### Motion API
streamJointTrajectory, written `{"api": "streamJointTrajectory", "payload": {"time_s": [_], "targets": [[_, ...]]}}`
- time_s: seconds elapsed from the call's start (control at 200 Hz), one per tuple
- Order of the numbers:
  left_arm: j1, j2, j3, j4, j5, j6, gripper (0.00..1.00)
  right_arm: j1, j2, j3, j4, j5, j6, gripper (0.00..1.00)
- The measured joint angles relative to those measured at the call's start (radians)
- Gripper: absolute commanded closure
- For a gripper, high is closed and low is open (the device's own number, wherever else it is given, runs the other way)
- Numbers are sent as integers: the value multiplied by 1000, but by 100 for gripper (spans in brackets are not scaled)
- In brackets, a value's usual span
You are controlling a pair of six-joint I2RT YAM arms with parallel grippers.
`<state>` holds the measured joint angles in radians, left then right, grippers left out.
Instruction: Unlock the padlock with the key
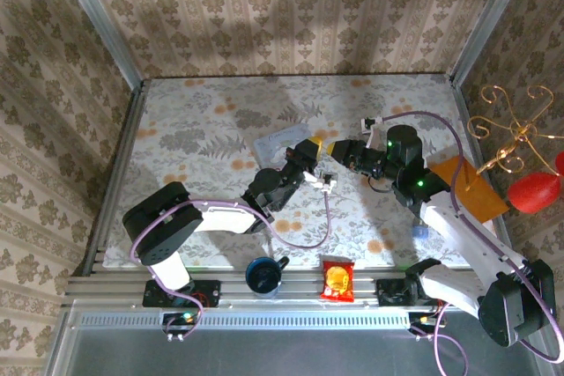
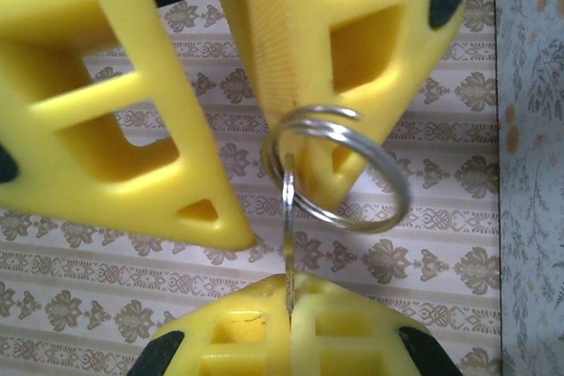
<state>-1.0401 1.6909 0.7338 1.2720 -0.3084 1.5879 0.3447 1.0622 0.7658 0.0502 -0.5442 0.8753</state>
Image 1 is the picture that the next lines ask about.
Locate pastel tin tray cupcake print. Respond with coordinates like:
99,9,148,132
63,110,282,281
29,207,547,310
253,123,310,170

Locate orange flat sheet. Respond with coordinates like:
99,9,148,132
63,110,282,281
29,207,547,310
427,144,511,223

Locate dark blue mug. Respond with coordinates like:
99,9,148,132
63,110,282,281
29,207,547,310
245,255,291,299

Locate floral patterned table mat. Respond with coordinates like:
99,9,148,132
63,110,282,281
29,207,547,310
103,74,506,269

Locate red snack packet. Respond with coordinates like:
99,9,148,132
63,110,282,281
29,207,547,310
320,260,356,304

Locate slotted metal strip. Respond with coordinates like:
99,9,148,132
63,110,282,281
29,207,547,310
70,312,411,328

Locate small circuit board with lights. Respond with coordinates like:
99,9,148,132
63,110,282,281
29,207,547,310
407,312,446,335
160,312,199,335

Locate grey metal tray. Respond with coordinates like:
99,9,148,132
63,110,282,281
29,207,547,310
43,299,564,376

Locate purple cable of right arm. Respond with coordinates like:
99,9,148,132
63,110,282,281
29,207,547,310
381,110,561,376

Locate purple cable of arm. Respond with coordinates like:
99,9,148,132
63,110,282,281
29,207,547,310
130,186,332,343
381,110,561,376

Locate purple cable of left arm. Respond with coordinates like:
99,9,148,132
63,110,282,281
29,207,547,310
130,186,332,343

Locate aluminium side rail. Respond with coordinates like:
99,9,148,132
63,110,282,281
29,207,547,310
449,74,532,274
81,80,149,278

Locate long aluminium cross rail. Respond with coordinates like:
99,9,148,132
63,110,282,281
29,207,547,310
63,268,545,309

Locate gold wire stand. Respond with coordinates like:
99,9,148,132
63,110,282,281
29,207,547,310
464,84,559,195

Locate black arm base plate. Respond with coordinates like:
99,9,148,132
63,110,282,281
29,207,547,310
143,278,221,309
376,276,446,309

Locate aluminium frame post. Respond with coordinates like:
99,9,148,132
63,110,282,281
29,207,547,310
50,0,146,86
449,0,537,86

